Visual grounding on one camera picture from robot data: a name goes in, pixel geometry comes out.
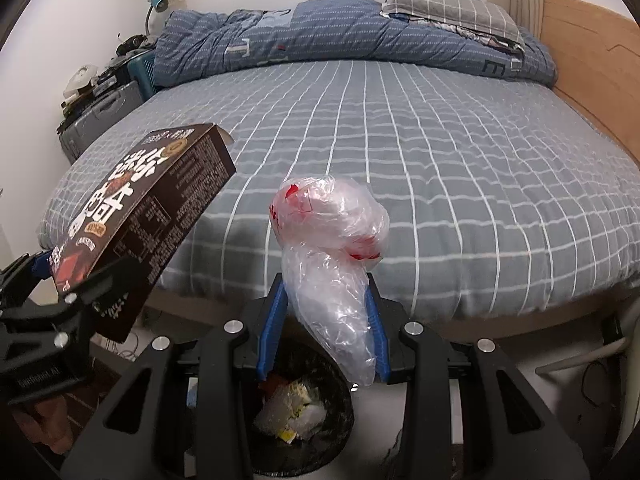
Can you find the grey checked pillow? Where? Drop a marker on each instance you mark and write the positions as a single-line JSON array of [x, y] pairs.
[[440, 2]]

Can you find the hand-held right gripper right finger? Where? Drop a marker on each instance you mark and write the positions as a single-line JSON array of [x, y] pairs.
[[377, 340]]

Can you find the waste bin with black liner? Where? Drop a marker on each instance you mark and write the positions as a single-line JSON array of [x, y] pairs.
[[335, 430]]

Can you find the blue quilt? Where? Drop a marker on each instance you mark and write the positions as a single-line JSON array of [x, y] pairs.
[[350, 35]]

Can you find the brown printed cardboard box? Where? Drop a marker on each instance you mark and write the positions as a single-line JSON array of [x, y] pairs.
[[150, 210]]

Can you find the dark clutter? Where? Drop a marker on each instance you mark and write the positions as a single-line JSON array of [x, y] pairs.
[[132, 42]]

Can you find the yellow wrapper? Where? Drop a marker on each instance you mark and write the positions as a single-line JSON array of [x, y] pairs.
[[296, 391]]

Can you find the person's left hand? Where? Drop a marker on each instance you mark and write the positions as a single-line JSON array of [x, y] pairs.
[[42, 420]]

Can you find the light wooden side panel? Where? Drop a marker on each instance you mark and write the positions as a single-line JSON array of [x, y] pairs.
[[600, 90]]

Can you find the teal desk lamp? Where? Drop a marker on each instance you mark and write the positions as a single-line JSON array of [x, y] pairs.
[[159, 4]]

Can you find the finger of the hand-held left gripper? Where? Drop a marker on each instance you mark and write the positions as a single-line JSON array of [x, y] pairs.
[[42, 262], [120, 280]]

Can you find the grey suitcase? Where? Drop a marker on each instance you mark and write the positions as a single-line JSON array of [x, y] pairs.
[[100, 115]]

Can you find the white chair leg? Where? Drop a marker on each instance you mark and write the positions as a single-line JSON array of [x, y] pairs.
[[600, 352]]

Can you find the grey checked bed sheet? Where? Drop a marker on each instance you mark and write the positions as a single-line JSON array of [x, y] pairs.
[[450, 185]]

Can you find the clear plastic bag red print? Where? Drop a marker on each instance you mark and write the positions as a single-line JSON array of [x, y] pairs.
[[325, 270]]

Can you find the wooden bed frame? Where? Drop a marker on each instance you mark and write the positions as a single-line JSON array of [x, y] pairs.
[[200, 305]]

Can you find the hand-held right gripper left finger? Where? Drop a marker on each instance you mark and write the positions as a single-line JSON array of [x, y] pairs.
[[272, 330]]

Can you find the white rounded object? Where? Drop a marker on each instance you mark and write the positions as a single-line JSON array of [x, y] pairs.
[[80, 80]]

